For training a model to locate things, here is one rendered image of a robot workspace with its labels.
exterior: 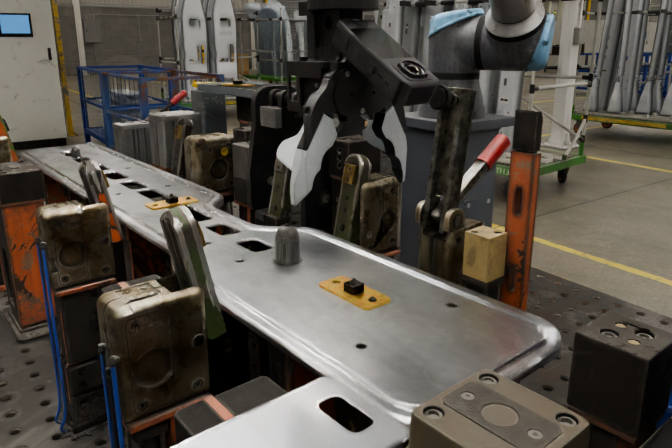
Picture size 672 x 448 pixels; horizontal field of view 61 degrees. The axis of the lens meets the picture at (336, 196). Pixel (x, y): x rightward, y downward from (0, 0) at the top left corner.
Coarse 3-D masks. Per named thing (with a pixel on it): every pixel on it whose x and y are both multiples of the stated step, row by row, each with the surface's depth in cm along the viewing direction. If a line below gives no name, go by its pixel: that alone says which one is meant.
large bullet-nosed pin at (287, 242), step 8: (288, 224) 71; (280, 232) 71; (288, 232) 71; (296, 232) 71; (280, 240) 71; (288, 240) 71; (296, 240) 71; (280, 248) 71; (288, 248) 71; (296, 248) 71; (280, 256) 71; (288, 256) 71; (296, 256) 72; (280, 264) 71; (288, 264) 71
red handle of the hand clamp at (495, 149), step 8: (496, 136) 75; (504, 136) 75; (496, 144) 74; (504, 144) 75; (488, 152) 74; (496, 152) 74; (480, 160) 74; (488, 160) 73; (496, 160) 74; (472, 168) 73; (480, 168) 73; (488, 168) 74; (464, 176) 73; (472, 176) 72; (480, 176) 73; (464, 184) 72; (472, 184) 72; (464, 192) 71; (440, 208) 70; (432, 216) 70; (440, 216) 69
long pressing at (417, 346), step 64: (128, 192) 105; (192, 192) 105; (256, 256) 74; (320, 256) 74; (384, 256) 73; (256, 320) 58; (320, 320) 57; (384, 320) 57; (448, 320) 57; (512, 320) 57; (384, 384) 47; (448, 384) 47
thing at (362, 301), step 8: (328, 280) 66; (336, 280) 66; (344, 280) 66; (328, 288) 64; (336, 288) 64; (344, 288) 63; (352, 288) 62; (360, 288) 63; (368, 288) 64; (344, 296) 62; (352, 296) 62; (360, 296) 62; (368, 296) 62; (376, 296) 62; (384, 296) 62; (360, 304) 60; (368, 304) 60; (376, 304) 60; (384, 304) 61
